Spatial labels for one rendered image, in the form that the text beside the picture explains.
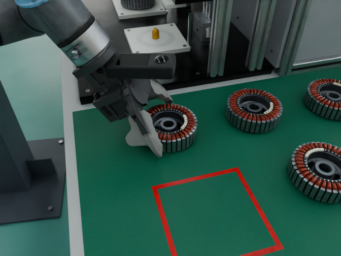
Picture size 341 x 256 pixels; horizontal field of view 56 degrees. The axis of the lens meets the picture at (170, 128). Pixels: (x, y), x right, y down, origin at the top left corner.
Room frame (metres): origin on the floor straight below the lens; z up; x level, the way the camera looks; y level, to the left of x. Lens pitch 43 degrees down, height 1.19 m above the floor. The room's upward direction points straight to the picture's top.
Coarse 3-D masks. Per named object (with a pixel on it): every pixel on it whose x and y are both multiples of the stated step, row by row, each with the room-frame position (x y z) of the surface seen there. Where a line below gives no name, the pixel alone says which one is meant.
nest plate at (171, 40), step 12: (168, 24) 0.89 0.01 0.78; (132, 36) 0.82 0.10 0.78; (144, 36) 0.82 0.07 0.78; (168, 36) 0.82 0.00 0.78; (180, 36) 0.82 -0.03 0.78; (132, 48) 0.75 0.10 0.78; (144, 48) 0.75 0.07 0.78; (156, 48) 0.75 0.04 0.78; (168, 48) 0.75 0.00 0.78; (180, 48) 0.75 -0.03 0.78
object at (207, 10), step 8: (160, 0) 0.84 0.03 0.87; (168, 0) 0.82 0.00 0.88; (176, 0) 0.79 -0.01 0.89; (184, 0) 0.79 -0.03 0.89; (192, 0) 0.80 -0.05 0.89; (200, 0) 0.80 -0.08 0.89; (208, 0) 0.81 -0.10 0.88; (168, 8) 0.79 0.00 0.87; (208, 8) 0.84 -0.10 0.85; (208, 16) 0.82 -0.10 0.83
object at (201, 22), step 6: (198, 12) 0.87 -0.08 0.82; (198, 18) 0.84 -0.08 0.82; (204, 18) 0.84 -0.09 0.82; (198, 24) 0.83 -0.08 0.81; (204, 24) 0.81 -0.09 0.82; (210, 24) 0.81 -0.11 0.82; (198, 30) 0.83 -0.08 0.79; (204, 30) 0.81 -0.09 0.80; (198, 36) 0.83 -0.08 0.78; (204, 36) 0.81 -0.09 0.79; (210, 36) 0.81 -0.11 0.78
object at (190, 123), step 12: (156, 108) 0.50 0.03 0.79; (168, 108) 0.50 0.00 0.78; (180, 108) 0.50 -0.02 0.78; (156, 120) 0.48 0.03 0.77; (168, 120) 0.47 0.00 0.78; (180, 120) 0.48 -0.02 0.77; (192, 120) 0.46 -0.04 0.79; (168, 132) 0.45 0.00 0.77; (180, 132) 0.43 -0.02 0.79; (192, 132) 0.43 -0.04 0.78; (168, 144) 0.41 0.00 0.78; (180, 144) 0.41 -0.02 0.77
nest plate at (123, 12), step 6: (114, 0) 1.07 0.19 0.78; (156, 0) 1.07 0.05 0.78; (114, 6) 1.04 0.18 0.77; (120, 6) 1.02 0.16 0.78; (156, 6) 1.02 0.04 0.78; (162, 6) 1.02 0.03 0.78; (120, 12) 0.97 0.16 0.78; (126, 12) 0.97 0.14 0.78; (132, 12) 0.97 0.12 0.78; (138, 12) 0.97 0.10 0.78; (144, 12) 0.97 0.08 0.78; (150, 12) 0.97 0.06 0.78; (156, 12) 0.98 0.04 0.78; (162, 12) 0.99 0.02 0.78; (120, 18) 0.95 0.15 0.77; (126, 18) 0.95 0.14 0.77
